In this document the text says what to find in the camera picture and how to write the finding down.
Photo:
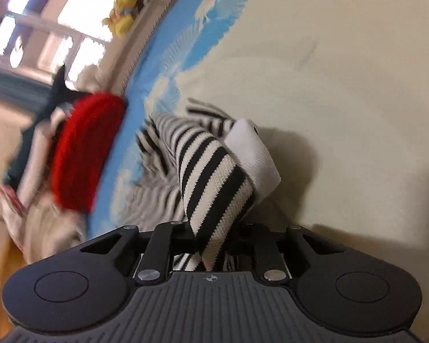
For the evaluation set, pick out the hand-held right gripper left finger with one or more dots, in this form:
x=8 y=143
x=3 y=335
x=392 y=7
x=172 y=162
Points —
x=164 y=244

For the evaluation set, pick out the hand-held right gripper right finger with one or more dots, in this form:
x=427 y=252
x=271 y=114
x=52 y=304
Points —
x=262 y=246

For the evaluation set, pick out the black and white striped garment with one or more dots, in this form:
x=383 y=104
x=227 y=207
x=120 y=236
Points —
x=207 y=185

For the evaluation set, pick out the folded beige quilt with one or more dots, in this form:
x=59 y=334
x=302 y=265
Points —
x=53 y=228

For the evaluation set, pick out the red knitted cloth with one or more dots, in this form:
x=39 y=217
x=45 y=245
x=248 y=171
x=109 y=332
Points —
x=87 y=150

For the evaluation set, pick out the white and pink cloth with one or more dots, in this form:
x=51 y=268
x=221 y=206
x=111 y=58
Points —
x=12 y=200

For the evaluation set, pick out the dark teal cloth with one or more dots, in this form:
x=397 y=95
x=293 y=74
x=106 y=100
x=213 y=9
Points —
x=39 y=121

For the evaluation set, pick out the blue and cream patterned bedsheet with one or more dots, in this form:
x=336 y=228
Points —
x=307 y=60

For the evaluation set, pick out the yellow plush toy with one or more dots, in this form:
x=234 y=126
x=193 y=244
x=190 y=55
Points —
x=123 y=9

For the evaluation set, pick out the window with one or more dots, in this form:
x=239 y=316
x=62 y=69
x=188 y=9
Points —
x=57 y=21

